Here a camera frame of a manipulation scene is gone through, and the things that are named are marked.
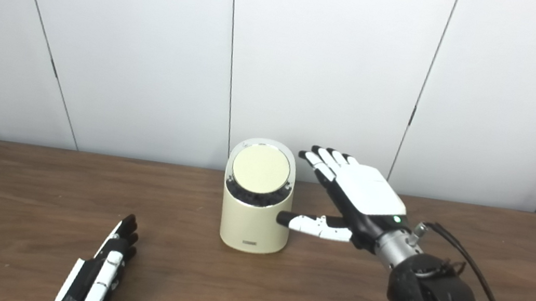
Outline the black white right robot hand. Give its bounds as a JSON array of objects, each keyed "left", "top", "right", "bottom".
[{"left": 274, "top": 141, "right": 417, "bottom": 257}]

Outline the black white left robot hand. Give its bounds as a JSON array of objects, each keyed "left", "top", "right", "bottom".
[{"left": 54, "top": 205, "right": 142, "bottom": 301}]

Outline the round cream bin lid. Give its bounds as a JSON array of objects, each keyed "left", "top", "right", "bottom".
[{"left": 229, "top": 141, "right": 294, "bottom": 198}]

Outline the cream-colored bin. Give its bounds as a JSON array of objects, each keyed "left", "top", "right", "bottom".
[{"left": 215, "top": 134, "right": 302, "bottom": 258}]

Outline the black bin liner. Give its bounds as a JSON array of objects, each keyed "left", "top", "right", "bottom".
[{"left": 223, "top": 176, "right": 293, "bottom": 212}]

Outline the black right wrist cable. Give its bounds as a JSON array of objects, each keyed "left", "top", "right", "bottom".
[{"left": 401, "top": 219, "right": 533, "bottom": 301}]

